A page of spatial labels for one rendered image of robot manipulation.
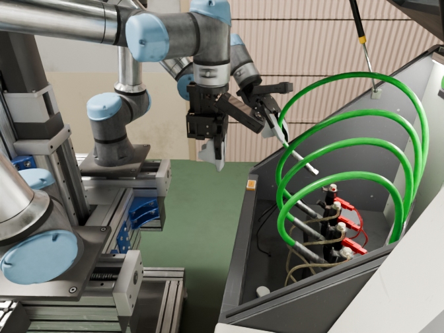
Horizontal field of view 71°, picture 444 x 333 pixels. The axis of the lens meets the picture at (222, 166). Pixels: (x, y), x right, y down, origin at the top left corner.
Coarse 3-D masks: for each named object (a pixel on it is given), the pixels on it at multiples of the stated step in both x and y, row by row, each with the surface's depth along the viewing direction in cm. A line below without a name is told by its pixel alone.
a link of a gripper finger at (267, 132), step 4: (272, 116) 89; (272, 120) 88; (276, 120) 90; (268, 124) 90; (276, 124) 89; (264, 128) 91; (268, 128) 90; (272, 128) 88; (276, 128) 88; (280, 128) 89; (264, 132) 91; (268, 132) 90; (272, 132) 89; (276, 132) 88; (280, 132) 88; (264, 136) 91; (268, 136) 91; (272, 136) 90; (276, 136) 89; (280, 136) 88; (284, 136) 89; (280, 140) 89; (284, 140) 89
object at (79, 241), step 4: (72, 228) 75; (76, 232) 79; (76, 236) 75; (80, 236) 78; (80, 240) 76; (80, 244) 75; (80, 248) 75; (80, 252) 75; (76, 256) 73; (80, 256) 75; (76, 260) 73; (72, 264) 72; (68, 268) 72; (64, 272) 71
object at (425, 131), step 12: (348, 72) 75; (360, 72) 74; (372, 72) 73; (312, 84) 80; (396, 84) 71; (300, 96) 83; (408, 96) 72; (288, 108) 86; (420, 108) 72; (420, 120) 73
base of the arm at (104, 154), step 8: (96, 144) 110; (104, 144) 109; (112, 144) 109; (120, 144) 111; (128, 144) 114; (96, 152) 113; (104, 152) 110; (112, 152) 110; (120, 152) 112; (128, 152) 114; (96, 160) 112; (104, 160) 110; (112, 160) 111; (120, 160) 112; (128, 160) 114
